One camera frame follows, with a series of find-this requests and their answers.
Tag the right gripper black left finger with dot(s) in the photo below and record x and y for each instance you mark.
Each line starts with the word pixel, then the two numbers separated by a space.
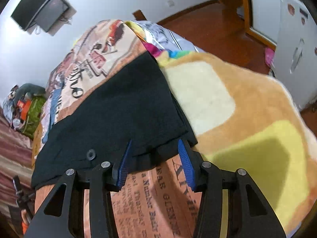
pixel 61 214

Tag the black pants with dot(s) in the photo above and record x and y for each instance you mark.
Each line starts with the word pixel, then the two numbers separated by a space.
pixel 135 105

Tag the brown cardboard box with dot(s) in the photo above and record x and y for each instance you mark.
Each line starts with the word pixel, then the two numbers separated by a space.
pixel 37 144

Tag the newspaper print bed sheet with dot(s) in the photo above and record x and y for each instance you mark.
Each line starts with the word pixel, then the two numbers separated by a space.
pixel 150 204

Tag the green bag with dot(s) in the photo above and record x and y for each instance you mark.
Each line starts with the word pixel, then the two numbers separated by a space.
pixel 32 116

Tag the yellow brown plush blanket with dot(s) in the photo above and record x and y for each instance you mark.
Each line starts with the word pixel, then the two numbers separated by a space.
pixel 243 119

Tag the orange box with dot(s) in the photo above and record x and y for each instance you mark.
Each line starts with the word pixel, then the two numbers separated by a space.
pixel 24 106

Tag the dark grey plush pillow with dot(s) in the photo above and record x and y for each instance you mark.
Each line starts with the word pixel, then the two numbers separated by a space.
pixel 28 88

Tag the wall mounted black television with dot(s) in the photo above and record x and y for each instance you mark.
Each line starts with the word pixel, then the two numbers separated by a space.
pixel 43 13

